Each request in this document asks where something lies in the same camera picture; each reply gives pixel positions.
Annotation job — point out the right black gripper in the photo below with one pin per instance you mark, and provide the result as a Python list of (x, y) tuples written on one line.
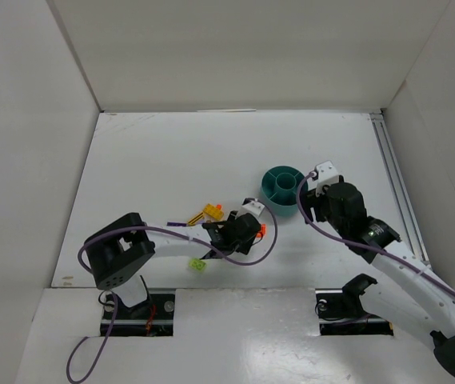
[(313, 201)]

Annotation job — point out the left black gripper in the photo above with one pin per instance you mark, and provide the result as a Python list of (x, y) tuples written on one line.
[(219, 233)]

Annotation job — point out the orange round lego piece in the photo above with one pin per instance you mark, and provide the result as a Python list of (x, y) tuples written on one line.
[(262, 231)]

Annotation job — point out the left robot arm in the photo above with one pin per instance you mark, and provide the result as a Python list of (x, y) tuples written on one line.
[(115, 254)]

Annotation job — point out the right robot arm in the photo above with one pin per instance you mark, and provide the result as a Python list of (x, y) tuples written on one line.
[(431, 316)]

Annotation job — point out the yellow 2x4 lego brick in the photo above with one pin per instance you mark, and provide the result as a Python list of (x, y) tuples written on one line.
[(213, 212)]

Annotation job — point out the yellow black striped lego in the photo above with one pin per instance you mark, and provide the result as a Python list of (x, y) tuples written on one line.
[(196, 219)]

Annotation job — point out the green 2x4 lego brick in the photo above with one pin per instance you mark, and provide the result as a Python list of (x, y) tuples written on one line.
[(197, 265)]

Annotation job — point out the teal divided round container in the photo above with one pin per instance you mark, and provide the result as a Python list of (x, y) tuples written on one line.
[(278, 190)]

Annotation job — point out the dark purple lego brick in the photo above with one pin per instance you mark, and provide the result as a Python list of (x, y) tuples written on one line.
[(176, 224)]

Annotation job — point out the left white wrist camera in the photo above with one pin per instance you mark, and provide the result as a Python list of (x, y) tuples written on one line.
[(252, 206)]

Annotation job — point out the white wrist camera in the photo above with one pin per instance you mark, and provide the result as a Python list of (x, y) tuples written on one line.
[(325, 174), (252, 206)]

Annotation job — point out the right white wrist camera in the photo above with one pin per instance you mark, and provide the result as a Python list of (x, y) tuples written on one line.
[(325, 174)]

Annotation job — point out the aluminium rail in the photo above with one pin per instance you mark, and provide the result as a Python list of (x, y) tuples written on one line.
[(412, 233)]

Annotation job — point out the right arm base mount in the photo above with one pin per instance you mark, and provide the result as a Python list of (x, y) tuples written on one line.
[(340, 311)]

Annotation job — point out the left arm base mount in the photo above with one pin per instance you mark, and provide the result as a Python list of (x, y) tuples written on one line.
[(143, 311)]

